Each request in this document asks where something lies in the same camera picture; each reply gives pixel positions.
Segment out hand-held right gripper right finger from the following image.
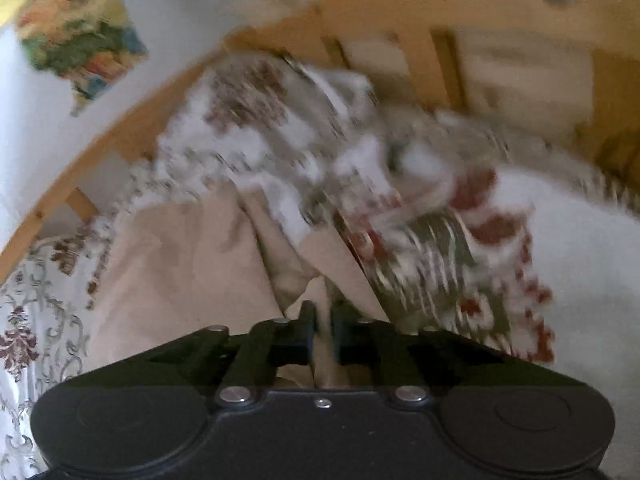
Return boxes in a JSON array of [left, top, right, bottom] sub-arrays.
[[331, 301, 506, 405]]

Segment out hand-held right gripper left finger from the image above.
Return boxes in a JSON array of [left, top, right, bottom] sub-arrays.
[[148, 301, 318, 406]]

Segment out colourful floral wall poster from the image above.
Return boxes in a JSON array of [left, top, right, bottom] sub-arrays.
[[0, 0, 151, 117]]

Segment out beige garment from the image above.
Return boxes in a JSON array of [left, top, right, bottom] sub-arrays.
[[85, 187, 401, 391]]

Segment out red green patterned cloth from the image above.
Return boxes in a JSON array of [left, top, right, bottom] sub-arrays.
[[332, 167, 557, 365]]

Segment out floral bedsheet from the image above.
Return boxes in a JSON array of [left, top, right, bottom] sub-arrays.
[[0, 50, 501, 476]]

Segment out wooden bed frame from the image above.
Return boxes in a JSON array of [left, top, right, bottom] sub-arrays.
[[0, 0, 640, 261]]

